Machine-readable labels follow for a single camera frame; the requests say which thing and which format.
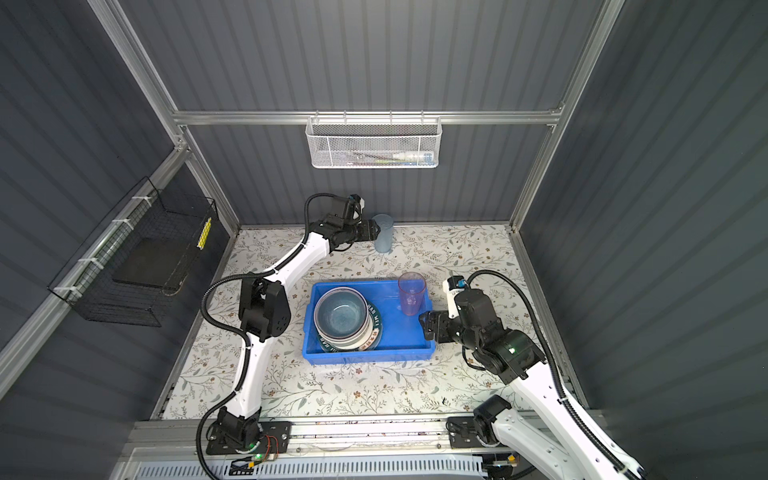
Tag blue translucent cup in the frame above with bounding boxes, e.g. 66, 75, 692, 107
373, 214, 394, 254

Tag pink translucent cup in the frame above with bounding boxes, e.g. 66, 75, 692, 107
398, 272, 426, 316

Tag blue plastic bin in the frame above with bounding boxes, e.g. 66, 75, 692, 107
302, 279, 436, 365

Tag white plate green rim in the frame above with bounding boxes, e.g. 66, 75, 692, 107
319, 304, 383, 353

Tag pink ceramic bowl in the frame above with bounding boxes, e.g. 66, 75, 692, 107
316, 315, 372, 342

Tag dark blue ceramic bowl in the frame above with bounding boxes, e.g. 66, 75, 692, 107
313, 287, 368, 339

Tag green ceramic bowl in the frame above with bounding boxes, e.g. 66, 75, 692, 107
319, 329, 378, 352

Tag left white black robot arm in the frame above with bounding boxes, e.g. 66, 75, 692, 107
200, 193, 380, 453

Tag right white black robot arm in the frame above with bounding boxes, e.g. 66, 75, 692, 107
419, 276, 644, 479

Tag pens in mesh basket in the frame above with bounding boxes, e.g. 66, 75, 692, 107
346, 151, 437, 167

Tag floral table mat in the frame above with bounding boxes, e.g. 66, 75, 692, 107
160, 225, 535, 420

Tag yellow tag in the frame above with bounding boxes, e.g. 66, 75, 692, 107
196, 217, 212, 250

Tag black pad in basket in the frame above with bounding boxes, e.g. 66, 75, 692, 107
112, 238, 192, 292

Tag white wire mesh basket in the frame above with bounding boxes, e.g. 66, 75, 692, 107
305, 117, 443, 170

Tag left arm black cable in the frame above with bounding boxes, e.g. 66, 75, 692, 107
194, 191, 355, 480

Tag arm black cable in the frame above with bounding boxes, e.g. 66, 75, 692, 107
194, 191, 355, 480
466, 269, 637, 480

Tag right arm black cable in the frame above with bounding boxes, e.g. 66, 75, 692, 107
466, 269, 637, 480

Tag black wire basket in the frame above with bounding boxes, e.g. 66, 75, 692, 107
49, 181, 219, 327

